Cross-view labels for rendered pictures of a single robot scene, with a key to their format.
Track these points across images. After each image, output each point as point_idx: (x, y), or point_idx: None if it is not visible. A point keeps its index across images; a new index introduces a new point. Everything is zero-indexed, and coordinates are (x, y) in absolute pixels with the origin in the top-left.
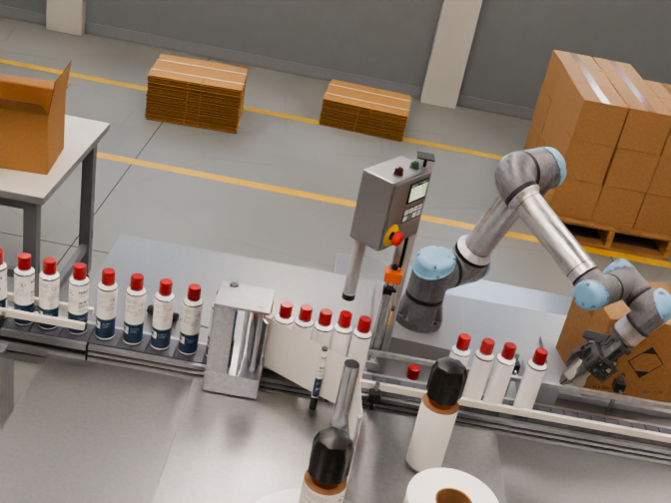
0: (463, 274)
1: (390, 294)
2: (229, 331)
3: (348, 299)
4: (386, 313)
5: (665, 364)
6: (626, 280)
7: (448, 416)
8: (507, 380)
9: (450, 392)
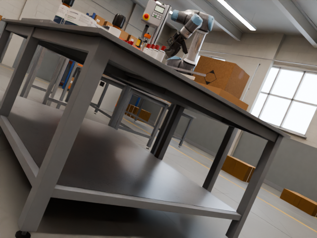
0: (180, 64)
1: (144, 41)
2: None
3: (137, 46)
4: (142, 48)
5: (217, 79)
6: (190, 15)
7: (112, 27)
8: (152, 56)
9: (115, 19)
